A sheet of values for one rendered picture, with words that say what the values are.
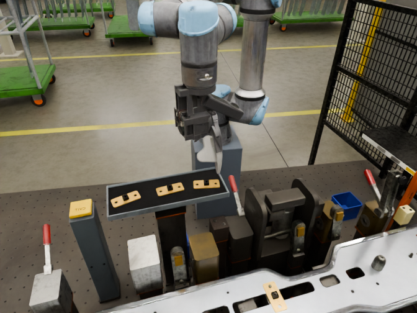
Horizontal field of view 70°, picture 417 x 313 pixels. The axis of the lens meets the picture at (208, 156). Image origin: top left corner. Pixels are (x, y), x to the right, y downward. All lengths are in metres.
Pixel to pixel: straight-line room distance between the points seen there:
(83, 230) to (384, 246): 0.95
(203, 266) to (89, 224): 0.36
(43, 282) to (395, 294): 0.96
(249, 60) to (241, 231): 0.57
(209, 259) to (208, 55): 0.55
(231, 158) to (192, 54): 0.74
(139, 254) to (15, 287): 0.72
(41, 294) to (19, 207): 0.93
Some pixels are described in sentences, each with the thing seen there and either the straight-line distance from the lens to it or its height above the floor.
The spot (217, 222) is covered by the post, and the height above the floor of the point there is 1.10.
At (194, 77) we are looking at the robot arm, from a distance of 0.62.
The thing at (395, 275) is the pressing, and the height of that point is 1.00.
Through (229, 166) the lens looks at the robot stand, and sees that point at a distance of 1.29.
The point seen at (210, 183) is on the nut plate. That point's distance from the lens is 0.97.
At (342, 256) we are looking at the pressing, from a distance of 1.07.
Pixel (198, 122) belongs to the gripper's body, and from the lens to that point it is 0.65.
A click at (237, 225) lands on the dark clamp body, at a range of 0.96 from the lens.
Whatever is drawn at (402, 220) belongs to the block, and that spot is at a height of 1.03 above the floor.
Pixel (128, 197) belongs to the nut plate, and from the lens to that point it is 0.94.
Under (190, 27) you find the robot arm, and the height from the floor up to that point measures 1.67.
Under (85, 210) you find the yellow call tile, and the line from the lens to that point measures 0.96.
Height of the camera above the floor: 1.80
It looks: 36 degrees down
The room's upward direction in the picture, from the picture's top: straight up
